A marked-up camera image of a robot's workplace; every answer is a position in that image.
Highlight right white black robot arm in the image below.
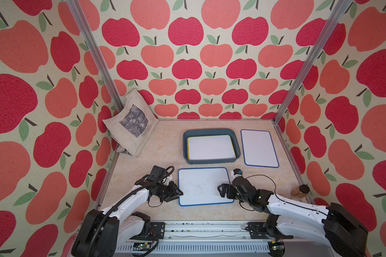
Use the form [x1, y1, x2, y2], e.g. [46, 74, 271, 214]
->
[218, 176, 368, 257]

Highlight right aluminium frame post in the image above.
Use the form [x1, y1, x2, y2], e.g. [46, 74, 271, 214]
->
[272, 0, 351, 127]

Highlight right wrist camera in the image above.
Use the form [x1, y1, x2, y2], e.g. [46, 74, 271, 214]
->
[232, 168, 243, 178]

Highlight left aluminium frame post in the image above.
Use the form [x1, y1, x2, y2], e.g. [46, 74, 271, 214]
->
[66, 0, 123, 112]

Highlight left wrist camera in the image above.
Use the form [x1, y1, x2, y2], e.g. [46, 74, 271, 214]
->
[149, 166, 166, 182]

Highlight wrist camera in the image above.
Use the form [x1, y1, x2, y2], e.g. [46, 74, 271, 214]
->
[232, 168, 243, 178]
[149, 166, 166, 182]

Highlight teal plastic storage box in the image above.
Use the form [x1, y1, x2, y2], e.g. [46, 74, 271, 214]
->
[182, 128, 241, 164]

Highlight aluminium frame post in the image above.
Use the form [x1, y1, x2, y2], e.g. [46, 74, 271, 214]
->
[272, 0, 351, 127]
[66, 0, 123, 112]

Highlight beige printed canvas bag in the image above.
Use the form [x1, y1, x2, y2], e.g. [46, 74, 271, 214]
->
[103, 89, 159, 157]

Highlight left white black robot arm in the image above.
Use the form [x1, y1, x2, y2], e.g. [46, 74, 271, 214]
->
[71, 178, 183, 257]

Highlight amber bottle black cap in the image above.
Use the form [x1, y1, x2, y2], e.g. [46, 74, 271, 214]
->
[291, 184, 311, 199]

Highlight yellow-framed whiteboard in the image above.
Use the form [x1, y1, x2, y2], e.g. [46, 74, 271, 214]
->
[187, 135, 237, 161]

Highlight blue-framed whiteboard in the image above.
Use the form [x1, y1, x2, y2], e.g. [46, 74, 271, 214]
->
[241, 130, 279, 168]
[178, 167, 234, 207]

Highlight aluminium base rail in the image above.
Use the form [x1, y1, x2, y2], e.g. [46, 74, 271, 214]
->
[113, 221, 338, 257]

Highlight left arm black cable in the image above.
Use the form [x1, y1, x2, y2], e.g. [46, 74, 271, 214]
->
[83, 165, 175, 257]

